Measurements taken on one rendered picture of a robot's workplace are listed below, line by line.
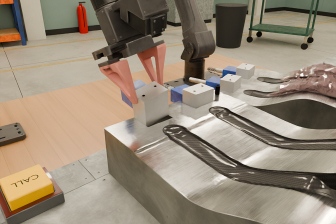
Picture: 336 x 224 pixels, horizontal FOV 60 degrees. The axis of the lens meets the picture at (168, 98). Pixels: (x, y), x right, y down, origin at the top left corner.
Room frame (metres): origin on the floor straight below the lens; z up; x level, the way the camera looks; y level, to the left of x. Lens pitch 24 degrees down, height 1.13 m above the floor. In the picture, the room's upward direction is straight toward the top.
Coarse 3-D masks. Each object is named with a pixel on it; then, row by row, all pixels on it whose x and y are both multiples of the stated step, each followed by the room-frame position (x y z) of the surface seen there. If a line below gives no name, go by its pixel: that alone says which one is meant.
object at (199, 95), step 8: (168, 88) 0.57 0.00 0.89; (176, 88) 0.54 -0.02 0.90; (184, 88) 0.51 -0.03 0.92; (192, 88) 0.51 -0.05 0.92; (200, 88) 0.51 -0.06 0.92; (208, 88) 0.51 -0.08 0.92; (176, 96) 0.53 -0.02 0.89; (184, 96) 0.51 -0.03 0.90; (192, 96) 0.49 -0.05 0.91; (200, 96) 0.49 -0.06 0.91; (208, 96) 0.51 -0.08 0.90; (192, 104) 0.49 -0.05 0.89; (200, 104) 0.49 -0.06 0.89
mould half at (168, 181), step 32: (224, 96) 0.54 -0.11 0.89; (128, 128) 0.41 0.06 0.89; (160, 128) 0.41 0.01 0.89; (192, 128) 0.41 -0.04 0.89; (224, 128) 0.42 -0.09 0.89; (288, 128) 0.42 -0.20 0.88; (128, 160) 0.36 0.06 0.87; (160, 160) 0.33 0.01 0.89; (192, 160) 0.33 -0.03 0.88; (256, 160) 0.33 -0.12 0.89; (288, 160) 0.31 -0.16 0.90; (320, 160) 0.28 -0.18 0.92; (160, 192) 0.30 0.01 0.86; (192, 192) 0.27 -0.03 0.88; (224, 192) 0.26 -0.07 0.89; (256, 192) 0.24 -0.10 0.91; (288, 192) 0.23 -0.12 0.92
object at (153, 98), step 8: (136, 80) 0.49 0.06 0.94; (136, 88) 0.46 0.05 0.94; (144, 88) 0.44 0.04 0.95; (152, 88) 0.44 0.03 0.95; (160, 88) 0.44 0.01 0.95; (144, 96) 0.42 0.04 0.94; (152, 96) 0.42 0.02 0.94; (160, 96) 0.43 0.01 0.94; (128, 104) 0.46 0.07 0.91; (136, 104) 0.43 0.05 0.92; (144, 104) 0.41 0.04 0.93; (152, 104) 0.42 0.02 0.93; (160, 104) 0.43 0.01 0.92; (136, 112) 0.43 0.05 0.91; (144, 112) 0.41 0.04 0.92; (152, 112) 0.42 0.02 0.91; (160, 112) 0.44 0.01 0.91; (168, 112) 0.45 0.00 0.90; (144, 120) 0.42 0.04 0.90; (152, 120) 0.43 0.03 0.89
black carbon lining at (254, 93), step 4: (304, 76) 0.66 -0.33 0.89; (260, 80) 0.72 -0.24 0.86; (264, 80) 0.73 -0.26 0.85; (268, 80) 0.73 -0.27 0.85; (272, 80) 0.73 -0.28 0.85; (276, 80) 0.73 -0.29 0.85; (280, 80) 0.72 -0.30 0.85; (244, 92) 0.64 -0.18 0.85; (248, 92) 0.65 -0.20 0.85; (252, 92) 0.65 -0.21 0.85; (256, 92) 0.65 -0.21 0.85; (260, 92) 0.64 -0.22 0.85; (264, 92) 0.64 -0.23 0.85; (268, 92) 0.64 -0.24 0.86; (256, 96) 0.61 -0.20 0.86; (260, 96) 0.63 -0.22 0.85; (264, 96) 0.63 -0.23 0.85; (268, 96) 0.62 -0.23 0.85; (272, 96) 0.59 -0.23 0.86
